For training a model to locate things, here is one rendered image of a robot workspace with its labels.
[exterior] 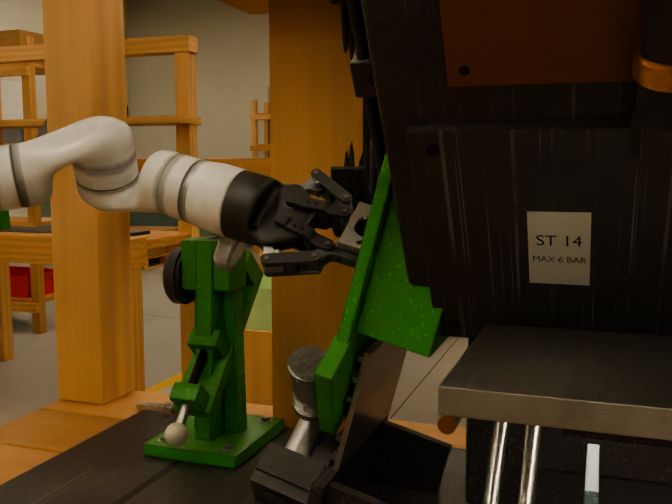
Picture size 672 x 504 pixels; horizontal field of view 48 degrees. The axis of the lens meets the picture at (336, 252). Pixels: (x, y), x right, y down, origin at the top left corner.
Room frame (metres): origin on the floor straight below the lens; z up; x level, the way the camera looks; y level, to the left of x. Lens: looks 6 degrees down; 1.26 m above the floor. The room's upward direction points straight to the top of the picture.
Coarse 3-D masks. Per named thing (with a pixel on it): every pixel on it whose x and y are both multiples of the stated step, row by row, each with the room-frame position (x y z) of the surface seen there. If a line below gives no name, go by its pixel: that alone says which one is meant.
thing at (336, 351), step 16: (336, 336) 0.66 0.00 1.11; (336, 352) 0.65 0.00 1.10; (320, 368) 0.63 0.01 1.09; (336, 368) 0.63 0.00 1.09; (352, 368) 0.68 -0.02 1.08; (320, 384) 0.64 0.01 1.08; (336, 384) 0.64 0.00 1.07; (352, 384) 0.70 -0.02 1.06; (320, 400) 0.66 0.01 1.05; (336, 400) 0.66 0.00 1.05; (320, 416) 0.68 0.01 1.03; (336, 416) 0.68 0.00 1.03; (336, 432) 0.69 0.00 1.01
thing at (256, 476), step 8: (256, 472) 0.68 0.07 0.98; (256, 480) 0.68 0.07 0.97; (264, 480) 0.68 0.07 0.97; (272, 480) 0.68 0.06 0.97; (280, 480) 0.68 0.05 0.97; (256, 488) 0.69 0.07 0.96; (264, 488) 0.68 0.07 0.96; (272, 488) 0.67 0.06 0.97; (280, 488) 0.67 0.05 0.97; (288, 488) 0.67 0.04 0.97; (296, 488) 0.67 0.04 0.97; (256, 496) 0.70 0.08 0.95; (280, 496) 0.67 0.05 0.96; (288, 496) 0.67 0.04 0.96; (296, 496) 0.67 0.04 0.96; (304, 496) 0.66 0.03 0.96
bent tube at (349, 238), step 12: (360, 204) 0.76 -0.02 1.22; (360, 216) 0.75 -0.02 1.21; (348, 228) 0.74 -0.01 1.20; (360, 228) 0.76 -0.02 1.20; (348, 240) 0.73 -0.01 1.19; (360, 240) 0.73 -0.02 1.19; (300, 420) 0.74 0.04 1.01; (300, 432) 0.72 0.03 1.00; (312, 432) 0.72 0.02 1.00; (324, 432) 0.74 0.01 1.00; (288, 444) 0.72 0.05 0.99; (300, 444) 0.71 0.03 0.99; (312, 444) 0.72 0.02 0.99
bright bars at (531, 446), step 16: (496, 432) 0.57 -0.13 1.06; (528, 432) 0.57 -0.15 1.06; (496, 448) 0.56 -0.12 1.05; (528, 448) 0.56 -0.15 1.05; (496, 464) 0.55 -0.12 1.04; (528, 464) 0.55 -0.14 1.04; (496, 480) 0.54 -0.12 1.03; (528, 480) 0.54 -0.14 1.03; (496, 496) 0.54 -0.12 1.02; (528, 496) 0.53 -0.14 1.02
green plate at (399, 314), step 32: (384, 160) 0.64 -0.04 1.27; (384, 192) 0.64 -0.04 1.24; (384, 224) 0.65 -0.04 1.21; (384, 256) 0.65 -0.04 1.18; (352, 288) 0.65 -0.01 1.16; (384, 288) 0.65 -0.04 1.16; (416, 288) 0.64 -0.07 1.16; (352, 320) 0.65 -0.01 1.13; (384, 320) 0.65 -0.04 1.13; (416, 320) 0.64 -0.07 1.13; (352, 352) 0.67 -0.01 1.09; (416, 352) 0.64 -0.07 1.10
